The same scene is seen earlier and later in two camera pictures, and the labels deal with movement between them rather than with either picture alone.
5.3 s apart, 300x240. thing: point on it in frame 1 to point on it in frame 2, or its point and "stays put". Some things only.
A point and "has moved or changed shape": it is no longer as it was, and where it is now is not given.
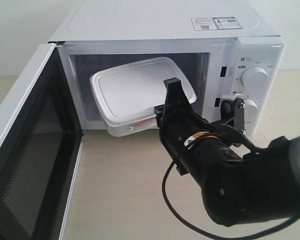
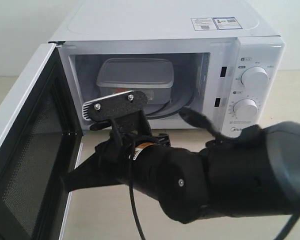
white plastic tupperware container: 125,95 has moved or changed shape
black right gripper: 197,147 to 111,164
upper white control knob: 254,77 stays put
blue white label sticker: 213,23 stays put
